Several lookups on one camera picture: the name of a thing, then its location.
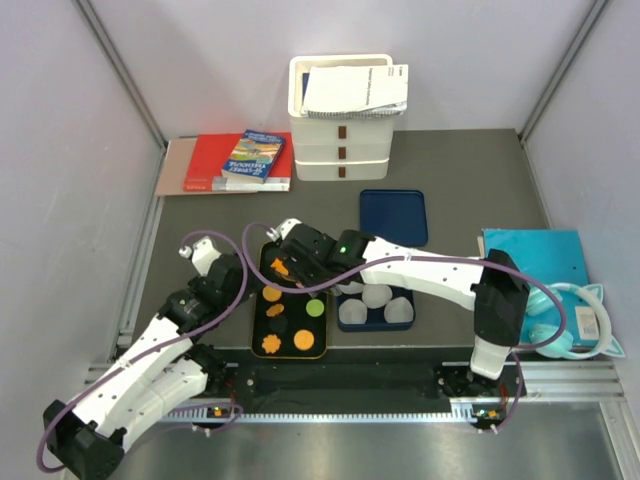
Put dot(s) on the teal cat-ear headphones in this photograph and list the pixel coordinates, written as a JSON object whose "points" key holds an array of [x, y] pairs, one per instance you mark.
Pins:
{"points": [[542, 320]]}

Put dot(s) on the blue cookie tin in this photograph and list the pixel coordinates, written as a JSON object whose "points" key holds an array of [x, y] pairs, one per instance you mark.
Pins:
{"points": [[375, 319]]}

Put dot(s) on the teal folder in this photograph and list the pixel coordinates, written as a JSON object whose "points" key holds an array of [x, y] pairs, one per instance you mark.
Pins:
{"points": [[550, 256]]}

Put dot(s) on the green round cookie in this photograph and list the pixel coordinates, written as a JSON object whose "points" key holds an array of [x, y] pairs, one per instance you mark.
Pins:
{"points": [[315, 308]]}

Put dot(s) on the orange round cookie bottom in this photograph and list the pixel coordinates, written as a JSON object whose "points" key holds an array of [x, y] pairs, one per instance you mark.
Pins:
{"points": [[303, 340]]}

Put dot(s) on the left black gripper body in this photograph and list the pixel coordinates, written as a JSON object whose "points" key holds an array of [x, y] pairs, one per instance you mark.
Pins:
{"points": [[227, 306]]}

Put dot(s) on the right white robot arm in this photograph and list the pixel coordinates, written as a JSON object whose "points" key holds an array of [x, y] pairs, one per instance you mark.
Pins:
{"points": [[492, 288]]}

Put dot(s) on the orange flower cookie bottom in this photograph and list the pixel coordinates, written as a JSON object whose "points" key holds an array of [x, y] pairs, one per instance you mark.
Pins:
{"points": [[271, 344]]}

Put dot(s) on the white paper cup bottom-left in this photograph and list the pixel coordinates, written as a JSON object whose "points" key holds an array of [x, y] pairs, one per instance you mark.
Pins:
{"points": [[353, 312]]}

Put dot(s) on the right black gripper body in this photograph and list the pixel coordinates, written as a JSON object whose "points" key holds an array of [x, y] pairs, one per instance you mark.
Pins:
{"points": [[307, 275]]}

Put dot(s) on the white spiral notebook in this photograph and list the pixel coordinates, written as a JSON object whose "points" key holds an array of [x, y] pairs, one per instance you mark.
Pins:
{"points": [[350, 92]]}

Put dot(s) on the blue tin lid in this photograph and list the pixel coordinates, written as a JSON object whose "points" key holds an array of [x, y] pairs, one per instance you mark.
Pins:
{"points": [[396, 215]]}

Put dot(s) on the red book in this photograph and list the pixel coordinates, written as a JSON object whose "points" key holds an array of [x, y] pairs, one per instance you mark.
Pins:
{"points": [[279, 178]]}

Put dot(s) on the white paper cup centre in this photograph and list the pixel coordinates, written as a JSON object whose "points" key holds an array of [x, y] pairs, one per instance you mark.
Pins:
{"points": [[376, 296]]}

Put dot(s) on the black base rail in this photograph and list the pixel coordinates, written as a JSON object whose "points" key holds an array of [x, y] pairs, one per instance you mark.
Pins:
{"points": [[389, 380]]}

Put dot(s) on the blue paperback book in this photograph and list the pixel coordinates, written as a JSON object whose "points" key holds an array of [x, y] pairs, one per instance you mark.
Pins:
{"points": [[253, 156]]}

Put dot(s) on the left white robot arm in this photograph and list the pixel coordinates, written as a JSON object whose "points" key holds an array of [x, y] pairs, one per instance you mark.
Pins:
{"points": [[167, 365]]}

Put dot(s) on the orange flower cookie top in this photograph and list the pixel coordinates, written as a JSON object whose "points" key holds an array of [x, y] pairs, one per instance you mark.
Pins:
{"points": [[279, 268]]}

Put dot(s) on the black cookie tray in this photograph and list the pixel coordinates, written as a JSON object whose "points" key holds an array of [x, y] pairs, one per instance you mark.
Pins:
{"points": [[297, 319]]}

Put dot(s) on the orange round cookie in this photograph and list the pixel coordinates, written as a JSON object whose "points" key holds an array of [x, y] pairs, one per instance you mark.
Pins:
{"points": [[271, 294], [303, 340]]}

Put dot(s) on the orange small flower cookie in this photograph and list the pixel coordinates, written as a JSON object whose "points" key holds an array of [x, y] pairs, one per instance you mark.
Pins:
{"points": [[275, 310]]}

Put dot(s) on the black sandwich cookie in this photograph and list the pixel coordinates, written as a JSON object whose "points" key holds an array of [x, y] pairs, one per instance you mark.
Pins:
{"points": [[278, 324]]}

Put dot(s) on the white paper cup bottom-right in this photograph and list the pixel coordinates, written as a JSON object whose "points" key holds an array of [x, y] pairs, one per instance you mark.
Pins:
{"points": [[399, 311]]}

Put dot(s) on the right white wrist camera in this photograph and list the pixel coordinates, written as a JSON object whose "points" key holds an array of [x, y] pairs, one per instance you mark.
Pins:
{"points": [[281, 231]]}

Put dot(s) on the white stacked drawer box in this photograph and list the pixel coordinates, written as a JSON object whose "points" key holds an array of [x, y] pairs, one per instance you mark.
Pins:
{"points": [[327, 149]]}

